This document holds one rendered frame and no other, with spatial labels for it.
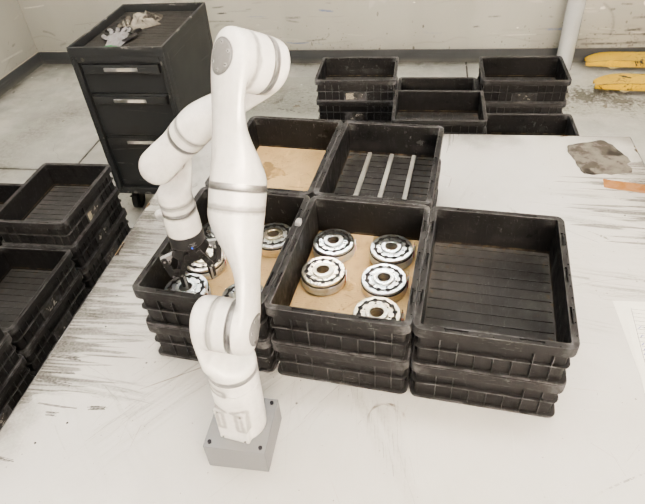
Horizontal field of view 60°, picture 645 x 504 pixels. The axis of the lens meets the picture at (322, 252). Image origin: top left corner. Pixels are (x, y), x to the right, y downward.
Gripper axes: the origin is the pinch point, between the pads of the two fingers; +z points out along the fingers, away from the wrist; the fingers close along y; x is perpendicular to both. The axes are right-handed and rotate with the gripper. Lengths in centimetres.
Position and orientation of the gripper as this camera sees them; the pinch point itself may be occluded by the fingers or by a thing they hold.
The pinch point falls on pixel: (198, 276)
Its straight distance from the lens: 132.2
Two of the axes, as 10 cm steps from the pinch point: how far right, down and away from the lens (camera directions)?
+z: 0.7, 7.5, 6.5
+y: 9.0, -3.3, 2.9
